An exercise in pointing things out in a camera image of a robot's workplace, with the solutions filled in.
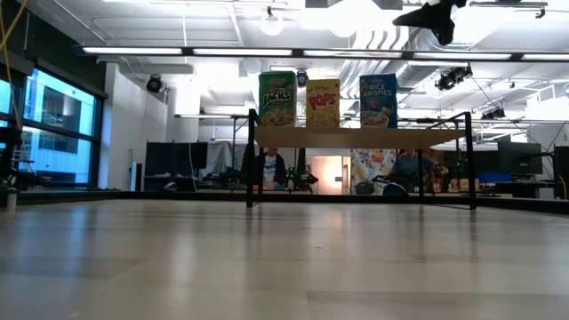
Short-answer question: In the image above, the blue bin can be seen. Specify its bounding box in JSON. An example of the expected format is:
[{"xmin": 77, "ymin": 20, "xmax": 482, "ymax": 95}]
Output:
[{"xmin": 478, "ymin": 172, "xmax": 512, "ymax": 184}]

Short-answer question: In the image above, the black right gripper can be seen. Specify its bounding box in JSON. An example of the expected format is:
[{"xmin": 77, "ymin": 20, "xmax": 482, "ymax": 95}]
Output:
[{"xmin": 392, "ymin": 0, "xmax": 468, "ymax": 46}]

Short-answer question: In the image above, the black office chair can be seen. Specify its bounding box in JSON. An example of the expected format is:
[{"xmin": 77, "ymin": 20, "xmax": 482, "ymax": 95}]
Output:
[{"xmin": 355, "ymin": 175, "xmax": 408, "ymax": 196}]

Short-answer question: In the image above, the black computer monitor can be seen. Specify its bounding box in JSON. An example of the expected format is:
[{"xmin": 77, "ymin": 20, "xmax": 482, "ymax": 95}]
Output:
[
  {"xmin": 553, "ymin": 145, "xmax": 569, "ymax": 200},
  {"xmin": 497, "ymin": 140, "xmax": 544, "ymax": 176}
]

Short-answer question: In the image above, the grey fabric cover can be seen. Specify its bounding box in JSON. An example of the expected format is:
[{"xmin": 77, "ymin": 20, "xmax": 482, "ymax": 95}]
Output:
[{"xmin": 207, "ymin": 140, "xmax": 249, "ymax": 175}]

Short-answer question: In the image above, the person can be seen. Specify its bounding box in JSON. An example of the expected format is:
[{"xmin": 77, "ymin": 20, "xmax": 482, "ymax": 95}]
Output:
[
  {"xmin": 390, "ymin": 148, "xmax": 439, "ymax": 193},
  {"xmin": 257, "ymin": 148, "xmax": 288, "ymax": 191}
]

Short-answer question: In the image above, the silver ventilation duct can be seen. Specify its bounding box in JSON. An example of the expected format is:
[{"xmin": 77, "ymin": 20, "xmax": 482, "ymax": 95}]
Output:
[{"xmin": 393, "ymin": 8, "xmax": 512, "ymax": 92}]

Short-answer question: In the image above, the yellow Corn Pops cereal box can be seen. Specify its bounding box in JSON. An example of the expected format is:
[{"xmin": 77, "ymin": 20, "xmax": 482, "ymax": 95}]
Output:
[{"xmin": 305, "ymin": 78, "xmax": 341, "ymax": 129}]

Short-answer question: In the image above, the green Apple Jacks cereal box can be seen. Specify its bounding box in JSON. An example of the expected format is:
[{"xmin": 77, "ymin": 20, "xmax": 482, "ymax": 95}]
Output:
[{"xmin": 258, "ymin": 70, "xmax": 298, "ymax": 128}]

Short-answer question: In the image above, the black aluminium table frame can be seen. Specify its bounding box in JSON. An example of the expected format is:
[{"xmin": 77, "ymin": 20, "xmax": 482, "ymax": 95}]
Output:
[{"xmin": 0, "ymin": 189, "xmax": 569, "ymax": 214}]

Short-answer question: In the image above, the black rig frame with lights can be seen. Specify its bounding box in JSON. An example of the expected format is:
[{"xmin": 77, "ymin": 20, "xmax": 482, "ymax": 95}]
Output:
[{"xmin": 73, "ymin": 44, "xmax": 569, "ymax": 63}]

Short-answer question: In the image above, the floral printed banner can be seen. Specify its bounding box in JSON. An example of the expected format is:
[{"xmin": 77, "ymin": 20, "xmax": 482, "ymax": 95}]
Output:
[{"xmin": 349, "ymin": 148, "xmax": 397, "ymax": 196}]

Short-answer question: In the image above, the white round ceiling lamp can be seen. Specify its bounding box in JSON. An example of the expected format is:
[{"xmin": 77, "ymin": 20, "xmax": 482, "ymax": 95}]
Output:
[{"xmin": 260, "ymin": 12, "xmax": 285, "ymax": 37}]

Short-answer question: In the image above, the black wide monitor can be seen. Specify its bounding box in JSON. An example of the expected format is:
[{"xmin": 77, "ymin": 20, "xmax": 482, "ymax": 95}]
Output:
[{"xmin": 145, "ymin": 141, "xmax": 209, "ymax": 193}]

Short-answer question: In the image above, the yellow cable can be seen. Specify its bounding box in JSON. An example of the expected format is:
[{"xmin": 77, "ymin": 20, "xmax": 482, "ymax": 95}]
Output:
[{"xmin": 0, "ymin": 0, "xmax": 28, "ymax": 130}]

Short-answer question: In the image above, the wooden shelf with black legs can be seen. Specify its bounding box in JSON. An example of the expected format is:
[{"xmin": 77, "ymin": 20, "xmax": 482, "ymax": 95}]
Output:
[{"xmin": 246, "ymin": 108, "xmax": 477, "ymax": 211}]

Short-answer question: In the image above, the white floor-standing box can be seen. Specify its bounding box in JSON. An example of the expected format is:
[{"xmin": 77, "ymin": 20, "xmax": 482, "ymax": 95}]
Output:
[{"xmin": 130, "ymin": 162, "xmax": 143, "ymax": 192}]

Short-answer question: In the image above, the black overhead camera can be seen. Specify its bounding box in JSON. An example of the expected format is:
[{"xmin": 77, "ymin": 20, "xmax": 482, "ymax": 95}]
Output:
[{"xmin": 434, "ymin": 65, "xmax": 474, "ymax": 92}]

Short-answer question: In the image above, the blue Rice Krispies cereal box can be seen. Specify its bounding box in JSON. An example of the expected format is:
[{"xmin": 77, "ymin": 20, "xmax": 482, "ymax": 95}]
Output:
[{"xmin": 358, "ymin": 73, "xmax": 398, "ymax": 130}]

